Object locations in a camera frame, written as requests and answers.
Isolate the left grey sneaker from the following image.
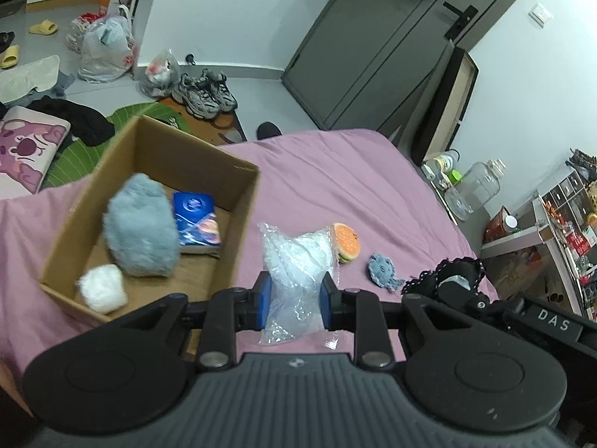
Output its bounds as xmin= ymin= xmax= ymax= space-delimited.
xmin=171 ymin=73 xmax=221 ymax=120

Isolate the brown cardboard box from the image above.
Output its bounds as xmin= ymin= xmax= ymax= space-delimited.
xmin=40 ymin=116 xmax=260 ymax=325

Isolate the yellow slipper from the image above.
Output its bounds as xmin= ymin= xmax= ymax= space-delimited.
xmin=28 ymin=19 xmax=59 ymax=37
xmin=0 ymin=44 xmax=20 ymax=70

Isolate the right grey sneaker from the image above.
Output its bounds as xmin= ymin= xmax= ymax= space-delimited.
xmin=201 ymin=69 xmax=238 ymax=113

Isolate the clear plastic bag blue filling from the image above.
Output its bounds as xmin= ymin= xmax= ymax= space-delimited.
xmin=259 ymin=223 xmax=339 ymax=347

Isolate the blue crochet octopus toy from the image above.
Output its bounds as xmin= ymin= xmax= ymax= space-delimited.
xmin=367 ymin=254 xmax=406 ymax=292

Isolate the fluffy light blue plush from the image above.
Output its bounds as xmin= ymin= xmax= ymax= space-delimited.
xmin=103 ymin=173 xmax=180 ymax=277

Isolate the dark grey door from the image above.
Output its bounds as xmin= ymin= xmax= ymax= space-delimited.
xmin=282 ymin=0 xmax=515 ymax=133

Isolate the black framed board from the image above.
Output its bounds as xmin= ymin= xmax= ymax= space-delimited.
xmin=410 ymin=44 xmax=479 ymax=166

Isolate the yellow slipper far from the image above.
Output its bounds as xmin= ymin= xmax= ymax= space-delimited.
xmin=28 ymin=19 xmax=59 ymax=37

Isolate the black door handle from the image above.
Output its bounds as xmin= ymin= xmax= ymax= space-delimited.
xmin=443 ymin=2 xmax=479 ymax=43

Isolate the yellow slipper near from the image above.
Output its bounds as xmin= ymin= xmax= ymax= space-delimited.
xmin=0 ymin=44 xmax=20 ymax=70

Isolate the cream floor towel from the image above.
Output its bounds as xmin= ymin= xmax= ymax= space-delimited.
xmin=0 ymin=55 xmax=60 ymax=103

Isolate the black clothing on floor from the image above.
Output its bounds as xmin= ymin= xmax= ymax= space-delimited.
xmin=27 ymin=96 xmax=115 ymax=147

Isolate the hamburger plush toy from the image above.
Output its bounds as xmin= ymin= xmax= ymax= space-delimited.
xmin=333 ymin=223 xmax=361 ymax=263

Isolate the pink bed sheet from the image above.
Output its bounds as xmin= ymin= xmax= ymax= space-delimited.
xmin=1 ymin=130 xmax=476 ymax=376

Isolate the large white plastic bag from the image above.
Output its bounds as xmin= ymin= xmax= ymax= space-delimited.
xmin=78 ymin=5 xmax=137 ymax=83

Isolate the black slipper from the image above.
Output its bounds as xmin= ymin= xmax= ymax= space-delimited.
xmin=0 ymin=31 xmax=15 ymax=54

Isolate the black shoe by bed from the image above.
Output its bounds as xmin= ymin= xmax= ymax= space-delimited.
xmin=256 ymin=121 xmax=282 ymax=141

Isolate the green cap bottle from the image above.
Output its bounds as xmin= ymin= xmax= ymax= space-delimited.
xmin=447 ymin=169 xmax=462 ymax=185

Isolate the small clear trash bag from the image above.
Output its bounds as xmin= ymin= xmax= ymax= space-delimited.
xmin=139 ymin=49 xmax=181 ymax=99

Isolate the white fluffy ball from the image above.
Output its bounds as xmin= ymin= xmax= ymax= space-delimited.
xmin=77 ymin=264 xmax=128 ymax=314

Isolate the black lace scrunchie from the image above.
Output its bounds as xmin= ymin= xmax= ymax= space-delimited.
xmin=402 ymin=257 xmax=485 ymax=297

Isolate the white bottle yellow label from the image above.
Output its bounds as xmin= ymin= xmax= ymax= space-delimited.
xmin=421 ymin=149 xmax=460 ymax=180

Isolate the green leaf cartoon rug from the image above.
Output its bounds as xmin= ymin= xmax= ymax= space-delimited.
xmin=40 ymin=102 xmax=190 ymax=190

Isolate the blue tissue packet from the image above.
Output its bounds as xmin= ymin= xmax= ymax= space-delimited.
xmin=172 ymin=191 xmax=222 ymax=257

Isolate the clear plastic jar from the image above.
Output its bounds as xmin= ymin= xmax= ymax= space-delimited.
xmin=444 ymin=160 xmax=506 ymax=221

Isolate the grey sneaker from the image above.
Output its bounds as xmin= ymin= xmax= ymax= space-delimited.
xmin=201 ymin=69 xmax=238 ymax=113
xmin=171 ymin=73 xmax=221 ymax=120

